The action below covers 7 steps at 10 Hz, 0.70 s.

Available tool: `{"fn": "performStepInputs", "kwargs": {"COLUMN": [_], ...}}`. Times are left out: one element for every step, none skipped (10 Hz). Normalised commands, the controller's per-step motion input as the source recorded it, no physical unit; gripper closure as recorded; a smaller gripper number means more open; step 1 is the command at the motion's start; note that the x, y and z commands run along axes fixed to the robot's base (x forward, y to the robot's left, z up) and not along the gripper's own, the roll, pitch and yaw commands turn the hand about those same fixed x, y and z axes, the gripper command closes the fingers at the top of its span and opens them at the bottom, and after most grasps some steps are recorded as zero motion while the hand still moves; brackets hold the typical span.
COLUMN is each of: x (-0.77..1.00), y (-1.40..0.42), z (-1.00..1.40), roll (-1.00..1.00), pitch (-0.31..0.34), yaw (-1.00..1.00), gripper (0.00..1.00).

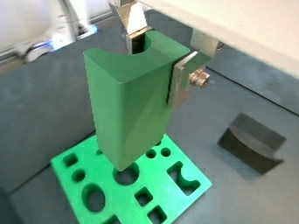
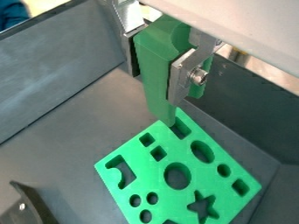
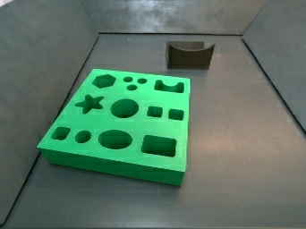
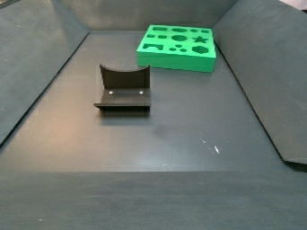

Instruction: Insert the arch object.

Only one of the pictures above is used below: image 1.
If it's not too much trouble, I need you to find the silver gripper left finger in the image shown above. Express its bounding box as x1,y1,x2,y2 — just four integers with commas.
107,0,152,54

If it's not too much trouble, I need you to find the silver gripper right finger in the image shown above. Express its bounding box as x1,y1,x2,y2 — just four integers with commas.
167,29,219,109

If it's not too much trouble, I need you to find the green arch block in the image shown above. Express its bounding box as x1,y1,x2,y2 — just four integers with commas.
84,31,190,171

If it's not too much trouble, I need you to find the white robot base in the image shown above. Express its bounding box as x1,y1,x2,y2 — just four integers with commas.
0,0,111,65

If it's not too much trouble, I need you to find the dark grey block holder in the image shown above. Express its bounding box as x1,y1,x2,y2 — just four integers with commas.
218,113,286,174

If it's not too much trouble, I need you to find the green shape sorter board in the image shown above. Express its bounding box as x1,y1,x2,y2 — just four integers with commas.
51,136,211,224

